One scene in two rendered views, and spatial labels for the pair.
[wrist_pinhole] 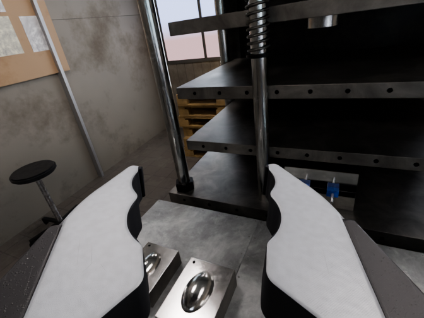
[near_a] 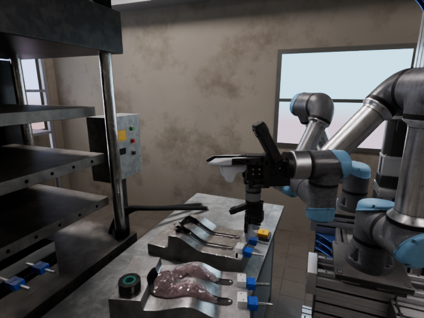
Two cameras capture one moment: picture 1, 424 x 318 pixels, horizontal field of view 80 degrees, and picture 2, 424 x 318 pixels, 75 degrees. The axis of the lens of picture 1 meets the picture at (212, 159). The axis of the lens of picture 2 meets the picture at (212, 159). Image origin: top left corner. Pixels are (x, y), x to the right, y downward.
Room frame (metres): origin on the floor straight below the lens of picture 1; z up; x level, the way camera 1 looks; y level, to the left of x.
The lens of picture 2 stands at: (0.19, 0.67, 1.63)
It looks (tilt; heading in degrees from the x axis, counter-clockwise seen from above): 14 degrees down; 263
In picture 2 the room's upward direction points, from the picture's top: straight up
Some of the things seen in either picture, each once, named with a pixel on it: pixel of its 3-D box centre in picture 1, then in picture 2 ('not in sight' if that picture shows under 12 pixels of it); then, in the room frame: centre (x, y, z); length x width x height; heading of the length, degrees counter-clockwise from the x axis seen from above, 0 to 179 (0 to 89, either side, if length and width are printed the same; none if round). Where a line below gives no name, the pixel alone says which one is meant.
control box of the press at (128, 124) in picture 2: not in sight; (123, 221); (0.59, -1.15, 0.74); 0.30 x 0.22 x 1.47; 61
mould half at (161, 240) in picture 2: not in sight; (202, 239); (0.09, -0.62, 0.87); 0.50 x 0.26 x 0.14; 151
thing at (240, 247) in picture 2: not in sight; (250, 252); (-0.12, -0.43, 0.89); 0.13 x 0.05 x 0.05; 151
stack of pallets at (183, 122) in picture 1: (233, 117); not in sight; (3.12, -0.35, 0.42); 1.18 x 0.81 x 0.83; 62
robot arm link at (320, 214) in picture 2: not in sight; (318, 197); (-0.19, 0.00, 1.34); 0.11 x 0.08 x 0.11; 88
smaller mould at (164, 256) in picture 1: (150, 271); not in sight; (0.58, 0.25, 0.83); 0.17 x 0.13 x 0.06; 151
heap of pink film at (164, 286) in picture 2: not in sight; (185, 279); (0.18, -0.27, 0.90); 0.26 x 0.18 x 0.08; 168
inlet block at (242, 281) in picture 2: not in sight; (253, 283); (-0.09, -0.27, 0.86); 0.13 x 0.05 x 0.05; 168
